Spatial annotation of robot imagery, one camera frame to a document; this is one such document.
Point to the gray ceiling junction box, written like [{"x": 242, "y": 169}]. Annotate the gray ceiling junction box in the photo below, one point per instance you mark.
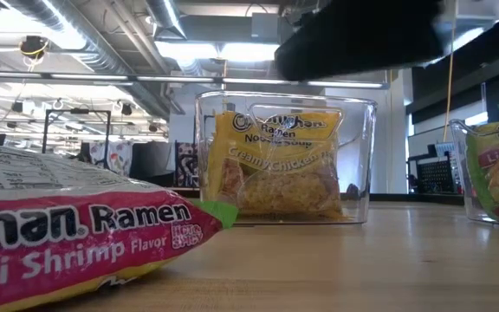
[{"x": 267, "y": 28}]

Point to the clear plastic storage bin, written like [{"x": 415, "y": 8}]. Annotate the clear plastic storage bin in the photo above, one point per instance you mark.
[
  {"x": 358, "y": 143},
  {"x": 459, "y": 182}
]

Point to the black metal rack frame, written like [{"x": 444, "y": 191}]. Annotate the black metal rack frame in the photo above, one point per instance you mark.
[{"x": 76, "y": 111}]

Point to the bright ceiling light panel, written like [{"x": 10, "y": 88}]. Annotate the bright ceiling light panel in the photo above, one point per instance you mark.
[{"x": 197, "y": 50}]

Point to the black pegboard rack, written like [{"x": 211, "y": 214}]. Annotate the black pegboard rack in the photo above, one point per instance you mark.
[{"x": 436, "y": 173}]

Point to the white patterned fabric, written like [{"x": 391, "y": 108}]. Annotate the white patterned fabric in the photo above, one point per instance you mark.
[{"x": 117, "y": 156}]

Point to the dark gray fabric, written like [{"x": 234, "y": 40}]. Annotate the dark gray fabric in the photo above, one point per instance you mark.
[{"x": 150, "y": 162}]

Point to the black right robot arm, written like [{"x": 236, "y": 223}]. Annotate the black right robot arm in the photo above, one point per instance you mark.
[{"x": 353, "y": 43}]

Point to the white ceiling air unit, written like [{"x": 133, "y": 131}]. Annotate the white ceiling air unit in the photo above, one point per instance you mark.
[{"x": 475, "y": 17}]

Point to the long linear ceiling light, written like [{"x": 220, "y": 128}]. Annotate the long linear ceiling light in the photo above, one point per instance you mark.
[{"x": 180, "y": 79}]

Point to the yellow Maruchan creamy chicken pack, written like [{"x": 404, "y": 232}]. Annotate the yellow Maruchan creamy chicken pack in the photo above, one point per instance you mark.
[{"x": 275, "y": 182}]

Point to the dark patterned fabric panel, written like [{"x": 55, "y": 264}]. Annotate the dark patterned fabric panel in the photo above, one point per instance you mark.
[{"x": 185, "y": 160}]

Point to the silver spiral ventilation duct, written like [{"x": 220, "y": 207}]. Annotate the silver spiral ventilation duct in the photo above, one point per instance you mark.
[{"x": 165, "y": 17}]

